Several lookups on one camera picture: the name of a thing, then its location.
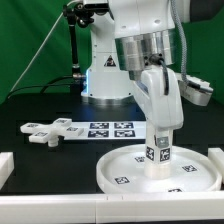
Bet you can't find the white cable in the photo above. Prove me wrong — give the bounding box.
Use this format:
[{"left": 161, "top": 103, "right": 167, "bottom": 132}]
[{"left": 9, "top": 0, "right": 81, "bottom": 94}]

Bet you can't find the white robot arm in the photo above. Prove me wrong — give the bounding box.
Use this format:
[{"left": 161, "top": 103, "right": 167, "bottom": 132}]
[{"left": 84, "top": 0, "right": 213, "bottom": 149}]

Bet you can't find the black camera stand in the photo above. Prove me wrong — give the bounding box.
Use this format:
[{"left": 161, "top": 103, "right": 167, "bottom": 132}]
[{"left": 63, "top": 2, "right": 94, "bottom": 92}]

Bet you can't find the white front rail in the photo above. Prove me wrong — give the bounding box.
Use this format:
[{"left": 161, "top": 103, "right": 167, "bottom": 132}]
[{"left": 0, "top": 191, "right": 224, "bottom": 224}]

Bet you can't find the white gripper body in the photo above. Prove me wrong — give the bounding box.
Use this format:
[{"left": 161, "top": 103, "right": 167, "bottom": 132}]
[{"left": 133, "top": 66, "right": 184, "bottom": 131}]

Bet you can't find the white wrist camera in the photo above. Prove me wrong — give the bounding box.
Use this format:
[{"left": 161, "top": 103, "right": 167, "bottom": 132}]
[{"left": 178, "top": 76, "right": 213, "bottom": 106}]

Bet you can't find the black cable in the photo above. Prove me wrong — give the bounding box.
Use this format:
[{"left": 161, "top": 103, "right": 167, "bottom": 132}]
[{"left": 6, "top": 75, "right": 76, "bottom": 100}]

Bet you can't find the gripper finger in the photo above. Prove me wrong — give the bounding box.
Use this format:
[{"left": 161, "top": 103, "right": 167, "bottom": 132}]
[{"left": 156, "top": 130, "right": 173, "bottom": 148}]

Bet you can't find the white block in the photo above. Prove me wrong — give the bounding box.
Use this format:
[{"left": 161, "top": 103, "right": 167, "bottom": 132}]
[
  {"left": 0, "top": 152, "right": 14, "bottom": 190},
  {"left": 208, "top": 148, "right": 224, "bottom": 184}
]

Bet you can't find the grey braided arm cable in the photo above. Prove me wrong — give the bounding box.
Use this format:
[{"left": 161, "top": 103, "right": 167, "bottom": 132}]
[{"left": 169, "top": 0, "right": 191, "bottom": 84}]

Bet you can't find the white round table top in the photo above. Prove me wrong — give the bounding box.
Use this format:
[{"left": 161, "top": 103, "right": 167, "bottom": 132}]
[{"left": 96, "top": 144, "right": 222, "bottom": 194}]

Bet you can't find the white cross-shaped table base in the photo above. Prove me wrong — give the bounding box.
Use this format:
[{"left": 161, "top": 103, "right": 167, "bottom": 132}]
[{"left": 20, "top": 118, "right": 84, "bottom": 147}]

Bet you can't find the white right block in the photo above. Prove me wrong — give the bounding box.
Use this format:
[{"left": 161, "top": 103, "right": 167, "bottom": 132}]
[{"left": 208, "top": 148, "right": 224, "bottom": 184}]

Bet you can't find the white left block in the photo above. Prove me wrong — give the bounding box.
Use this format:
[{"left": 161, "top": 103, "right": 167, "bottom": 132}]
[{"left": 0, "top": 152, "right": 14, "bottom": 190}]

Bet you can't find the white marker sheet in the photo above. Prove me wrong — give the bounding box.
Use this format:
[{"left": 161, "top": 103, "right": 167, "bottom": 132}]
[{"left": 66, "top": 121, "right": 146, "bottom": 140}]

